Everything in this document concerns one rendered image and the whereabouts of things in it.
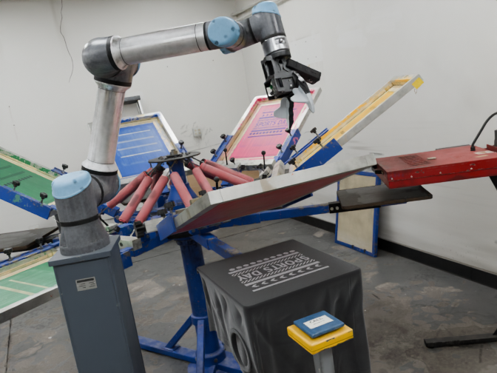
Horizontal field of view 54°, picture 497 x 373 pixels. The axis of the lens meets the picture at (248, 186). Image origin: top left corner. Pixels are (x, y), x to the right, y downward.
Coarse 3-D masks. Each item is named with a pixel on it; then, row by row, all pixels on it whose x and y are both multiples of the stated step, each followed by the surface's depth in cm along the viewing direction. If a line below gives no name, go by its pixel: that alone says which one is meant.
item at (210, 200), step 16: (352, 160) 155; (368, 160) 158; (288, 176) 146; (304, 176) 148; (320, 176) 150; (208, 192) 137; (224, 192) 138; (240, 192) 140; (256, 192) 142; (192, 208) 154; (208, 208) 143; (272, 208) 226; (176, 224) 179
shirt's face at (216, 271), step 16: (288, 240) 210; (240, 256) 198; (256, 256) 195; (320, 256) 184; (208, 272) 185; (224, 272) 183; (320, 272) 168; (336, 272) 166; (224, 288) 168; (240, 288) 166; (272, 288) 162; (288, 288) 159
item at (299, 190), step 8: (336, 176) 160; (344, 176) 168; (304, 184) 156; (312, 184) 164; (320, 184) 174; (288, 192) 169; (296, 192) 178; (304, 192) 189; (272, 200) 180; (280, 200) 192; (288, 200) 204; (256, 208) 197; (264, 208) 211
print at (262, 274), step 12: (288, 252) 194; (252, 264) 187; (264, 264) 185; (276, 264) 183; (288, 264) 181; (300, 264) 179; (312, 264) 177; (324, 264) 175; (240, 276) 176; (252, 276) 175; (264, 276) 173; (276, 276) 171; (288, 276) 169; (300, 276) 168; (252, 288) 164; (264, 288) 163
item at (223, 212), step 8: (272, 192) 152; (280, 192) 160; (240, 200) 147; (248, 200) 154; (256, 200) 162; (264, 200) 170; (216, 208) 150; (224, 208) 158; (232, 208) 166; (240, 208) 176; (248, 208) 186; (200, 216) 162; (208, 216) 170; (216, 216) 180; (224, 216) 192; (232, 216) 204; (192, 224) 186; (200, 224) 198; (208, 224) 211; (176, 232) 204
